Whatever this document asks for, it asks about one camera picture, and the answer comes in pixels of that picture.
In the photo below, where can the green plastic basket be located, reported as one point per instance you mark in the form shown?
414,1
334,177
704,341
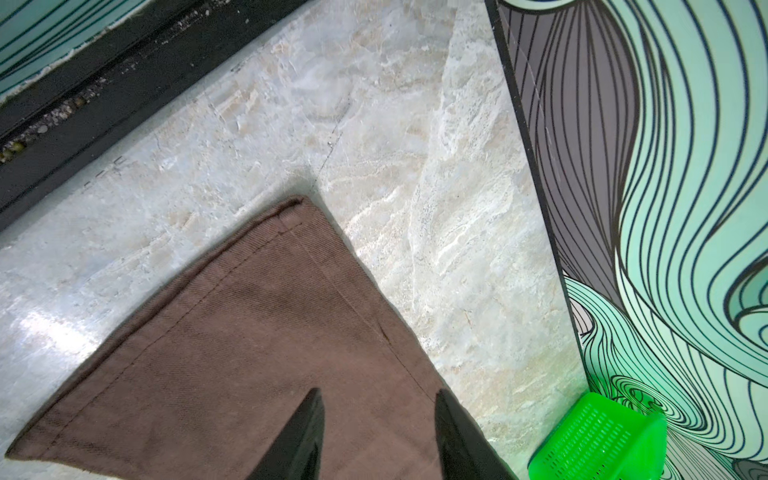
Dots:
601,439

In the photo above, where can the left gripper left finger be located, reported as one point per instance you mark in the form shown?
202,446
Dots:
297,450

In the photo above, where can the black side floor rail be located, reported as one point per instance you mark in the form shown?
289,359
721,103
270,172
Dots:
82,107

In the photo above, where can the brown trousers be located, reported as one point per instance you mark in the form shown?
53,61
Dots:
200,380

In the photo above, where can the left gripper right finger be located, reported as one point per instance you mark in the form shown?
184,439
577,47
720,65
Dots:
464,452

